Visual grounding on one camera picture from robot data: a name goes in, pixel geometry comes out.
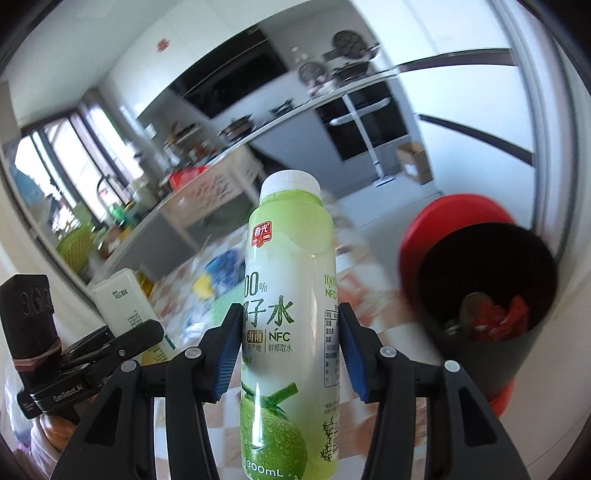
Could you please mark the black kitchen faucet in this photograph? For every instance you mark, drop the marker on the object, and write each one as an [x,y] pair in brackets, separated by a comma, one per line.
[99,182]

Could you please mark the green plastic basket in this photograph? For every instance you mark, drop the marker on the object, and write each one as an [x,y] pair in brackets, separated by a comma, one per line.
[78,242]

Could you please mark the checked printed tablecloth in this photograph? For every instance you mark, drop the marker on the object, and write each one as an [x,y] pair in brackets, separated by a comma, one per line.
[228,438]

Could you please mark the gas stove burner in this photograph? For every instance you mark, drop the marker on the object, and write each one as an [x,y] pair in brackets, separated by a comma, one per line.
[281,109]

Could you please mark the green coconut water bottle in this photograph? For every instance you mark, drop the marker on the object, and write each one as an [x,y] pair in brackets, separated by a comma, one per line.
[286,277]

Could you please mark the round metal rack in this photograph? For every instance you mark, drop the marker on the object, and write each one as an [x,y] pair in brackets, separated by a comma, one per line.
[310,71]

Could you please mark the paper cup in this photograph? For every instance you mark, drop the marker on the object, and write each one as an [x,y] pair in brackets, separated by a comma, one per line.
[475,307]

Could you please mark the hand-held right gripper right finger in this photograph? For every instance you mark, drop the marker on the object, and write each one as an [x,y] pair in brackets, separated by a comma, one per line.
[353,355]

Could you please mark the black wok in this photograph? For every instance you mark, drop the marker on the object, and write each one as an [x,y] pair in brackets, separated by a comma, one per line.
[351,70]

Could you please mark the black built-in oven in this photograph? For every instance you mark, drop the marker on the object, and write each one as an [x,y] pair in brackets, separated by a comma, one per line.
[392,124]

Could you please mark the green dish soap bottle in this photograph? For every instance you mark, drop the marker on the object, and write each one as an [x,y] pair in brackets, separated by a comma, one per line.
[119,216]

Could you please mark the white refrigerator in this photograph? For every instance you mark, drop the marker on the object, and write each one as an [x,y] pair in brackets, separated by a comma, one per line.
[461,92]

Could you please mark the round black moulded pan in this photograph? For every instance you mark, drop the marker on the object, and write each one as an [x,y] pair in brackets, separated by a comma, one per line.
[348,41]

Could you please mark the metal cooking pot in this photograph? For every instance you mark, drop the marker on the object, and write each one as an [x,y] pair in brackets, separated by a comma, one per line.
[235,128]

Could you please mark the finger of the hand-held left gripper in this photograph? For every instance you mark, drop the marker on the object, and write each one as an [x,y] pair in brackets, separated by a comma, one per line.
[138,337]

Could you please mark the red paper-cut sticker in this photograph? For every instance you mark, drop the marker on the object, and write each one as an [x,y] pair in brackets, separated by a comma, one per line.
[162,45]

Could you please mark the red and black trash bin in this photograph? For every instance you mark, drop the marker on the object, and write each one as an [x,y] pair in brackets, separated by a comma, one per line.
[438,217]

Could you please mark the person's left hand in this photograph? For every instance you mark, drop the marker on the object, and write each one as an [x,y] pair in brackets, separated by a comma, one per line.
[53,427]

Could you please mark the white laundry basket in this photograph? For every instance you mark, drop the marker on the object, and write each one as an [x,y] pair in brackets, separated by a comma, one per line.
[217,184]

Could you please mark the white upper cabinets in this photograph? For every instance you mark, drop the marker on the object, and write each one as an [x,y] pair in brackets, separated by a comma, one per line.
[115,50]

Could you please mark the pale bottle with green cap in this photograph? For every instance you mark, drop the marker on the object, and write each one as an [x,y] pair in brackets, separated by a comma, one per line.
[120,300]

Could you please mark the cardboard box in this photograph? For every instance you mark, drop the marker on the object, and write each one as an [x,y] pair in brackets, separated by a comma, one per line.
[413,161]

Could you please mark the black range hood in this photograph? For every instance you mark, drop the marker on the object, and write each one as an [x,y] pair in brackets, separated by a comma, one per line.
[231,74]

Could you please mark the red snack wrapper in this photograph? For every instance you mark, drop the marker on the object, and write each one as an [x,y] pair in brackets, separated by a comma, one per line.
[503,318]

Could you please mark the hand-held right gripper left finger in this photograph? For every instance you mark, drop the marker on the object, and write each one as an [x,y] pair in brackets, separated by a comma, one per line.
[226,364]

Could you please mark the white sliding door frame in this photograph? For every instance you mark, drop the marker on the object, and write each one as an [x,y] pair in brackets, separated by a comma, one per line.
[545,92]

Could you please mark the red plastic basket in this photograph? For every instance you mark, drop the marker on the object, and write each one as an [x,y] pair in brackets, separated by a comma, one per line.
[184,176]

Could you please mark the white mop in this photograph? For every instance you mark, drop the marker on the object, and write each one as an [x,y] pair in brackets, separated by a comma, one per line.
[364,134]

